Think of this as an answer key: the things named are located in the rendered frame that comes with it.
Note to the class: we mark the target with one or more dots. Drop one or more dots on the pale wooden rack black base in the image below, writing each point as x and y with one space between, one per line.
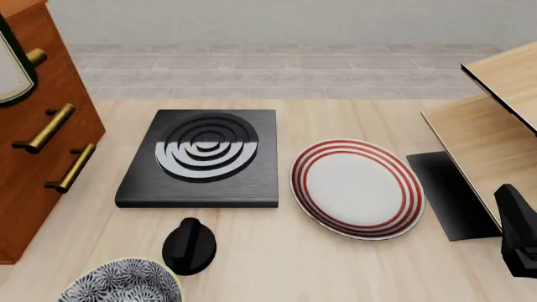
482 132

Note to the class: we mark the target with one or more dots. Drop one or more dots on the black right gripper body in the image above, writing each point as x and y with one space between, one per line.
524 262

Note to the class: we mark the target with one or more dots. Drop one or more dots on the round black stove knob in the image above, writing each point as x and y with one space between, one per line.
189 248

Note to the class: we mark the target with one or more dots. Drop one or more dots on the brown wooden cabinet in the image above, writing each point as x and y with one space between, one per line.
25 195

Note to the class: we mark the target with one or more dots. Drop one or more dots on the flat black stove plate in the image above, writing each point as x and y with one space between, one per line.
201 188

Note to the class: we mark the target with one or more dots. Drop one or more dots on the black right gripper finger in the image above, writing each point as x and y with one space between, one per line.
518 217

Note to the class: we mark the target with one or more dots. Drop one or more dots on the black white patterned bowl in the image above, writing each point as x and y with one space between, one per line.
121 283

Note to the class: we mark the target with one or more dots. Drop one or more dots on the white plate with red rings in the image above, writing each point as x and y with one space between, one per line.
354 192

